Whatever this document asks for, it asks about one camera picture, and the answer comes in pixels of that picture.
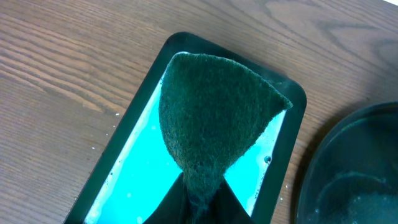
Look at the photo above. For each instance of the round black tray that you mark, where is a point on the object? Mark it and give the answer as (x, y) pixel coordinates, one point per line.
(352, 177)

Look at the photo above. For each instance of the black rectangular water tray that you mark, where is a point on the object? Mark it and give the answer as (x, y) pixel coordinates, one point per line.
(135, 171)

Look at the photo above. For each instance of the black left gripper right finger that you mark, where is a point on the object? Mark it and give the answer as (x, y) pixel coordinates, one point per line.
(225, 208)

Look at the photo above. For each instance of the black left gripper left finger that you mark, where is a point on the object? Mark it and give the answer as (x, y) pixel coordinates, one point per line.
(173, 208)

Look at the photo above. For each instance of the green yellow sponge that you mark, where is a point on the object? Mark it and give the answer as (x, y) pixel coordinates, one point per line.
(211, 111)

